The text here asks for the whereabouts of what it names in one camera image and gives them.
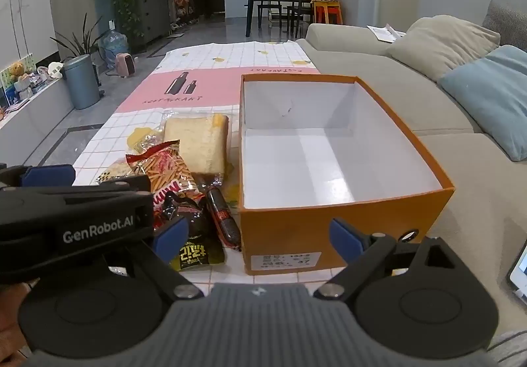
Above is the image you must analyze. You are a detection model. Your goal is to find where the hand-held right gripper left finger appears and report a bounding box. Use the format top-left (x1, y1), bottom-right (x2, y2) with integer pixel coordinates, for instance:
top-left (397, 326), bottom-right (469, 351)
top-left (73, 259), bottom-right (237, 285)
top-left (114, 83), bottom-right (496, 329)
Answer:
top-left (103, 217), bottom-right (205, 302)

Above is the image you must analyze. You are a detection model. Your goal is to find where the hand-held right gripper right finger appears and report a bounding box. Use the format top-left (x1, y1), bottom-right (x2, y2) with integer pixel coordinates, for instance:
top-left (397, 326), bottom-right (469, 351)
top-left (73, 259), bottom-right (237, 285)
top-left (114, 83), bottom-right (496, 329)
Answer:
top-left (314, 218), bottom-right (466, 302)

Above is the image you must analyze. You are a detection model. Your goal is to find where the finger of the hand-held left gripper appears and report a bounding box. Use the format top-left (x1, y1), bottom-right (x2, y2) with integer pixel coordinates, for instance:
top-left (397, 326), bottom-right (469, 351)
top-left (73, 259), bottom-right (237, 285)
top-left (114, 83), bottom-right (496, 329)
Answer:
top-left (74, 173), bottom-right (151, 195)
top-left (0, 163), bottom-right (76, 188)

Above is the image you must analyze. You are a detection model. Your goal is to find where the clear peanut packet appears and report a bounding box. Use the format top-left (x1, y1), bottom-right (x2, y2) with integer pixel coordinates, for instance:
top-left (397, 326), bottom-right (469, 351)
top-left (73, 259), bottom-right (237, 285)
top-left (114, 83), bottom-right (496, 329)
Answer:
top-left (96, 159), bottom-right (138, 185)

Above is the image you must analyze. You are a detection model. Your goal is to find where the black snack packet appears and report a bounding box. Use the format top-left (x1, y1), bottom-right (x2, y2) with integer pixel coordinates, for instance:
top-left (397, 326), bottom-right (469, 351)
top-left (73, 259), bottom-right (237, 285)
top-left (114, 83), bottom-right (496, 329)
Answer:
top-left (153, 191), bottom-right (226, 272)

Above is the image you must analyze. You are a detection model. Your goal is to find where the red stick snack packet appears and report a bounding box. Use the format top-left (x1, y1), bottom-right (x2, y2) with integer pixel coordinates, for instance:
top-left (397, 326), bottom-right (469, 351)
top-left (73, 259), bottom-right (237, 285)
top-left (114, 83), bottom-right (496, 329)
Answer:
top-left (125, 140), bottom-right (203, 223)

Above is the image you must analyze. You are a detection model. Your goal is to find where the clear waffle crisps packet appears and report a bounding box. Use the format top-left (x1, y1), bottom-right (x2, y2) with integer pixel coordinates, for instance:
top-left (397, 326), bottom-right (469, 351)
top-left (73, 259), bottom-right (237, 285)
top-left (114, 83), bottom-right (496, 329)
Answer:
top-left (131, 120), bottom-right (174, 154)

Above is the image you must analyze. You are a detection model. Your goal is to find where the red sausage packet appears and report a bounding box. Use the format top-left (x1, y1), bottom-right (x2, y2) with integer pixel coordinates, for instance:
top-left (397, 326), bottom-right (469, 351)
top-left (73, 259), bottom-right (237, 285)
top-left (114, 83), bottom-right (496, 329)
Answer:
top-left (205, 185), bottom-right (243, 252)

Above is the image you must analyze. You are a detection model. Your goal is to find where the orange cardboard box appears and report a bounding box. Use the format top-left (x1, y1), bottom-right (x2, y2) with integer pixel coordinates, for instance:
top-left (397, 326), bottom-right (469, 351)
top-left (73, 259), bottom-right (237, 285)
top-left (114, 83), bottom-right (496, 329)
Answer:
top-left (238, 74), bottom-right (456, 276)

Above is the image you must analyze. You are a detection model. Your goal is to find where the sliced bread packet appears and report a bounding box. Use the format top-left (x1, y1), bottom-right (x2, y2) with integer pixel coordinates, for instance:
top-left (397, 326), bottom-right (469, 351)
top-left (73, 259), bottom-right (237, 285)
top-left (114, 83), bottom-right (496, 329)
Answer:
top-left (162, 112), bottom-right (230, 182)

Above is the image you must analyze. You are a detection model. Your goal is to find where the person's left forearm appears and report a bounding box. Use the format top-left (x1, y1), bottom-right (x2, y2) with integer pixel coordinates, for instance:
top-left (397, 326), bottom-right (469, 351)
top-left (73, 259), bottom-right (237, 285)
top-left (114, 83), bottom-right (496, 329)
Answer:
top-left (0, 280), bottom-right (31, 355)

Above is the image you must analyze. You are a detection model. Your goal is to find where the grey-blue trash bin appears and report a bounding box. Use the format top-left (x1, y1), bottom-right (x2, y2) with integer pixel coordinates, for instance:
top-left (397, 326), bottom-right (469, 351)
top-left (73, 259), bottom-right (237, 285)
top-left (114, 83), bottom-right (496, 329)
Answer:
top-left (63, 54), bottom-right (101, 110)

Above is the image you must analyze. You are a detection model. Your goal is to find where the yellow plush toy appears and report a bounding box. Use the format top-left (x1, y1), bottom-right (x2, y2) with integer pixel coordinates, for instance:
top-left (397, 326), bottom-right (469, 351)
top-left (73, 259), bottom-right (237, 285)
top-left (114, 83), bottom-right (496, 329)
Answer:
top-left (8, 62), bottom-right (29, 82)

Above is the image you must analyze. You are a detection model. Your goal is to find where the pink space heater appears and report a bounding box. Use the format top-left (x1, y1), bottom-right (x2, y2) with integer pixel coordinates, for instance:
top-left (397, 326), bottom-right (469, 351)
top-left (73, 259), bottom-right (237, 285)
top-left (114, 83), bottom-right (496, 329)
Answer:
top-left (115, 53), bottom-right (138, 78)

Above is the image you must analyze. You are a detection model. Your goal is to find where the printed checked tablecloth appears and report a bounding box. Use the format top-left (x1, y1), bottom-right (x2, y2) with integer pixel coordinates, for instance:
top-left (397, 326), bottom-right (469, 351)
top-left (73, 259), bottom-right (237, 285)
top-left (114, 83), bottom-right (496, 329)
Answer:
top-left (72, 41), bottom-right (412, 289)

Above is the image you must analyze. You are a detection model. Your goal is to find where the long-leaf potted plant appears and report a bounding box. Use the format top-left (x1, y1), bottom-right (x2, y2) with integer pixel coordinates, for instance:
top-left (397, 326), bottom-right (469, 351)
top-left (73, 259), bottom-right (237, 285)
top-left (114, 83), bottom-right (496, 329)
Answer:
top-left (49, 13), bottom-right (108, 63)

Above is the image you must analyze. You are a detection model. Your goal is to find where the blue water jug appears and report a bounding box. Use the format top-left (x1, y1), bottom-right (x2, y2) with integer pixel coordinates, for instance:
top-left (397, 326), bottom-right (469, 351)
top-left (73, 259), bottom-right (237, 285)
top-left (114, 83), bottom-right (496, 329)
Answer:
top-left (101, 29), bottom-right (130, 67)

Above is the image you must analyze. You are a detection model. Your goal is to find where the dark grey cabinet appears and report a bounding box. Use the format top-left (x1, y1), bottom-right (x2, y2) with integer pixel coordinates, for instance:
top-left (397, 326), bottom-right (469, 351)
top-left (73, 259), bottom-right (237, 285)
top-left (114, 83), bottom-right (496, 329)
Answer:
top-left (134, 0), bottom-right (171, 47)

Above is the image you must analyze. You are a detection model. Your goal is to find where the white tablet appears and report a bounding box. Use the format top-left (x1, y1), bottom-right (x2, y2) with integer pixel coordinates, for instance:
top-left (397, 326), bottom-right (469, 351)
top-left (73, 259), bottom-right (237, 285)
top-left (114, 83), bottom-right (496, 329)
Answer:
top-left (508, 239), bottom-right (527, 299)

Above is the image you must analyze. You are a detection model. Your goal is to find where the beige sofa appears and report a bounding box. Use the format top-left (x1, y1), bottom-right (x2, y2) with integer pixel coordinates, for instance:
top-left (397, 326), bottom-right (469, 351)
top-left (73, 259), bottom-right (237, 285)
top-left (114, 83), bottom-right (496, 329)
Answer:
top-left (295, 1), bottom-right (527, 351)

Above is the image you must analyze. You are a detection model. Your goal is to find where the shoe rack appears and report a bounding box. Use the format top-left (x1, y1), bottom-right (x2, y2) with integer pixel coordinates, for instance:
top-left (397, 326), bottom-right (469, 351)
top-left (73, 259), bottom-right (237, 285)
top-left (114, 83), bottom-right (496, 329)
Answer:
top-left (172, 0), bottom-right (196, 28)

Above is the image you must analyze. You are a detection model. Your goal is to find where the grey striped clothing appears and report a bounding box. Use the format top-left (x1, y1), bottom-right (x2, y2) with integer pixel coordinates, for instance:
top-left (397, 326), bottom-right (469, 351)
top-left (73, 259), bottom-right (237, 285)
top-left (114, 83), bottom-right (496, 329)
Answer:
top-left (486, 330), bottom-right (527, 367)

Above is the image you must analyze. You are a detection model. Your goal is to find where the light blue cushion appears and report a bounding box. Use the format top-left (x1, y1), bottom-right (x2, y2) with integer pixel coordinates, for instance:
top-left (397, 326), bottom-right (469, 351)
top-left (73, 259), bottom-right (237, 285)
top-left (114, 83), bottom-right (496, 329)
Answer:
top-left (437, 45), bottom-right (527, 162)

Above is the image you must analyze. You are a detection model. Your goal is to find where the white paper sheet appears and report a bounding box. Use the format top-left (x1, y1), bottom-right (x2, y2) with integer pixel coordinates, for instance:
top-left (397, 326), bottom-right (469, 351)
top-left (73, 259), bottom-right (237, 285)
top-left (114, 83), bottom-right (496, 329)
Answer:
top-left (366, 23), bottom-right (406, 43)

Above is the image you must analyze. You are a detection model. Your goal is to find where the beige cushion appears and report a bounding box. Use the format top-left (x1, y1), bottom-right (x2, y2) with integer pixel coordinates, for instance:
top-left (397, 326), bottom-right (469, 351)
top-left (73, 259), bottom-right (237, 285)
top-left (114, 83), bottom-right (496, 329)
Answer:
top-left (385, 15), bottom-right (501, 83)

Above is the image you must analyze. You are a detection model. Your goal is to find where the orange stool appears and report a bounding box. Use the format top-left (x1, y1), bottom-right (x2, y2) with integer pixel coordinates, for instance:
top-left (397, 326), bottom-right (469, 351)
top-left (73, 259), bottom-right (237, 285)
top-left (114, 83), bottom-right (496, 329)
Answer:
top-left (313, 0), bottom-right (344, 25)

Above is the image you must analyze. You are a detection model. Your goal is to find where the grey cushion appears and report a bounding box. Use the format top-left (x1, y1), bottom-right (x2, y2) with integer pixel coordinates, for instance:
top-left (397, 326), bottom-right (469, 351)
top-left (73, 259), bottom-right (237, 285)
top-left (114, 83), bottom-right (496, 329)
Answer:
top-left (482, 0), bottom-right (527, 53)

